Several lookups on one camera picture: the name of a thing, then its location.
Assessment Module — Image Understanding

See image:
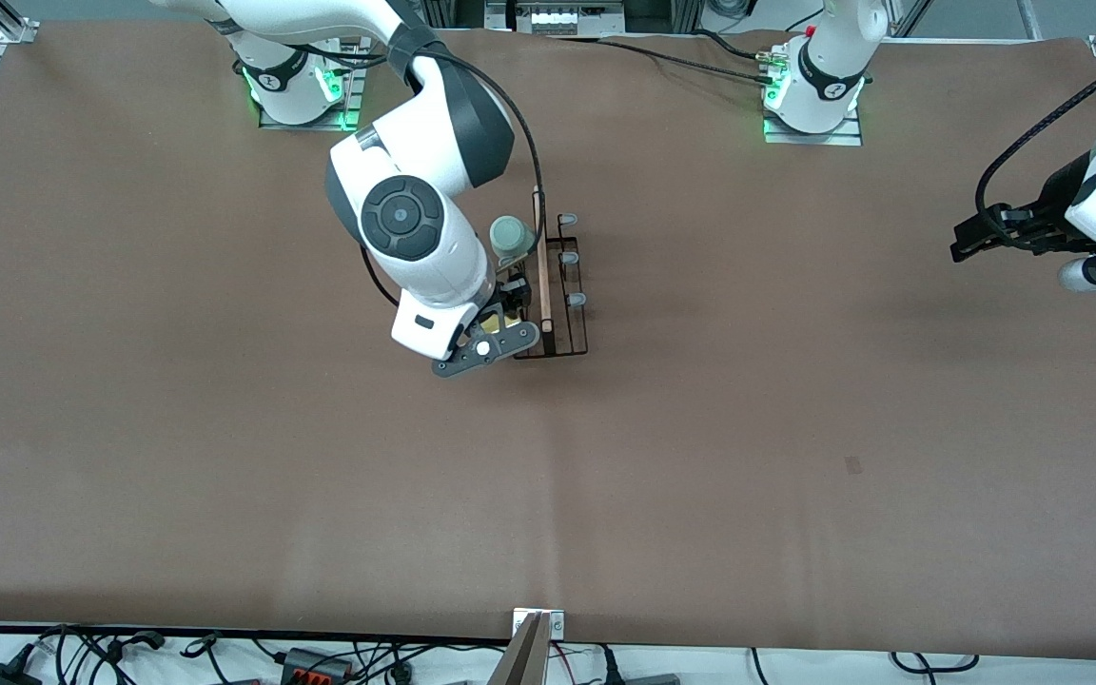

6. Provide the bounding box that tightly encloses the thick black cable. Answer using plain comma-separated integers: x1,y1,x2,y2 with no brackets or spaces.
689,27,766,64

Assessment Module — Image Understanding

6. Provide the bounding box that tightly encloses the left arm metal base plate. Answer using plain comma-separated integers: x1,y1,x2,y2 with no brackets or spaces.
763,112,864,147

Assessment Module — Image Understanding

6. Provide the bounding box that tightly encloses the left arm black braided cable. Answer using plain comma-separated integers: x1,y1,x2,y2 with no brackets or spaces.
974,43,1096,239

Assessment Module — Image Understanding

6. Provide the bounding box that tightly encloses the brown table cover sheet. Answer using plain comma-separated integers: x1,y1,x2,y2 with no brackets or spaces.
0,21,1096,662

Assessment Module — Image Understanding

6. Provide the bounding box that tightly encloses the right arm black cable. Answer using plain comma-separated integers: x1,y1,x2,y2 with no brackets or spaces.
358,43,545,310

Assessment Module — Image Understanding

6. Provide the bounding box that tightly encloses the pale green plastic cup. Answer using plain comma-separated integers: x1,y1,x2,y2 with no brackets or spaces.
490,215,538,269

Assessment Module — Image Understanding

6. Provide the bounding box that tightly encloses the silver camera mount bracket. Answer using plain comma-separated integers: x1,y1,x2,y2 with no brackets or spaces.
513,608,566,640

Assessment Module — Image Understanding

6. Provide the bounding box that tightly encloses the grey camera pole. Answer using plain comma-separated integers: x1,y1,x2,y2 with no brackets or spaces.
488,614,552,685

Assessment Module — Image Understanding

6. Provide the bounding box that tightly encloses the black wire cup holder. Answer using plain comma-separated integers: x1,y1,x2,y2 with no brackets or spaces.
510,186,591,361

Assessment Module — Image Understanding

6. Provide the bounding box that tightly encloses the white power strip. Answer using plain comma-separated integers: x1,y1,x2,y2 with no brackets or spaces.
510,0,627,39

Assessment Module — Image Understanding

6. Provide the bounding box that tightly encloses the grey terminal block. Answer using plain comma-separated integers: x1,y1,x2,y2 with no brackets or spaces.
280,647,355,683

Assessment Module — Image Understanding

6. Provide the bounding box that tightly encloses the thin black cable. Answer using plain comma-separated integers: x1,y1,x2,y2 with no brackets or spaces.
548,34,766,85

